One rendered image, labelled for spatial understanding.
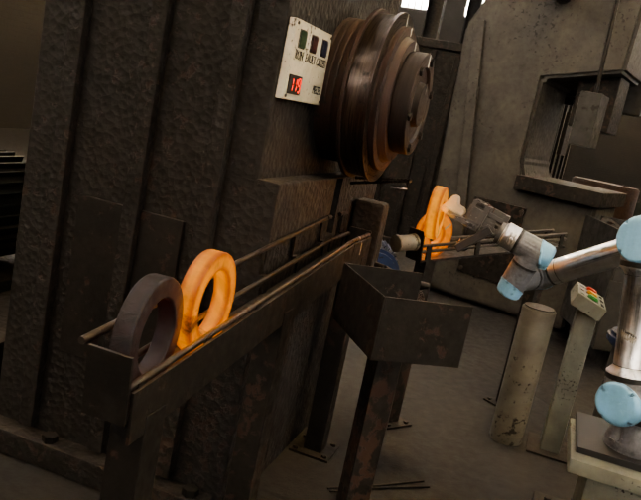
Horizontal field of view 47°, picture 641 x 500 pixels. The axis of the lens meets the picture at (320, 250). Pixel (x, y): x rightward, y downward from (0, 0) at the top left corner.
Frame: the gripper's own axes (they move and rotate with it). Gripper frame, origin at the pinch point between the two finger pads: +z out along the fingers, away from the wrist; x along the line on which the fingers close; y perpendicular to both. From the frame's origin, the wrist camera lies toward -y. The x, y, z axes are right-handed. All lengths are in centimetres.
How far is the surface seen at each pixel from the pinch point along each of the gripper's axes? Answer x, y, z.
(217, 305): 93, -25, 17
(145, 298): 123, -17, 17
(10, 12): -532, -105, 620
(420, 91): 15.0, 26.5, 17.3
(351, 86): 32.6, 19.9, 30.0
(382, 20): 22, 38, 34
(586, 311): -47, -13, -57
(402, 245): -23.2, -19.8, 6.6
